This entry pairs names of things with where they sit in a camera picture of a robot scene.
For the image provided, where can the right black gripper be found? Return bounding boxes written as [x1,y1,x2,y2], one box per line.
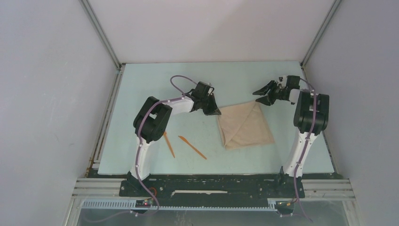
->
[254,80,286,106]

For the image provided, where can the beige cloth napkin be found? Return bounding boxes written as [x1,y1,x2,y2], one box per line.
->
[217,101,275,150]

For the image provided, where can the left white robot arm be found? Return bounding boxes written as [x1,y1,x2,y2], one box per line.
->
[130,81,221,196]

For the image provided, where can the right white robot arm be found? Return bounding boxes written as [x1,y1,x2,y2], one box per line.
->
[252,75,330,182]

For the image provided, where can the orange plastic knife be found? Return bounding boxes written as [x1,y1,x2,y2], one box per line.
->
[178,136,207,160]

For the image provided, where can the orange plastic fork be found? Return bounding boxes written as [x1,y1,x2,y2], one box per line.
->
[163,131,176,158]

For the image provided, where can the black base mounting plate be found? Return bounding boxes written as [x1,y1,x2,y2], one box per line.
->
[119,173,305,208]

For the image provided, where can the right corner aluminium post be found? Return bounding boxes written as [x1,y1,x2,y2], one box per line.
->
[300,0,343,69]

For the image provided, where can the corner aluminium post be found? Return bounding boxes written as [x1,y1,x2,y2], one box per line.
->
[79,0,122,70]
[300,0,343,69]

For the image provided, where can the aluminium frame rail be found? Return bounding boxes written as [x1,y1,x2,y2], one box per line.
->
[72,178,355,201]

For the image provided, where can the white cable duct strip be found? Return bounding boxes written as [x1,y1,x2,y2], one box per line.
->
[81,199,278,211]

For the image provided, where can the left corner aluminium post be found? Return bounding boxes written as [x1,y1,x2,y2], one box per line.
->
[79,0,122,70]

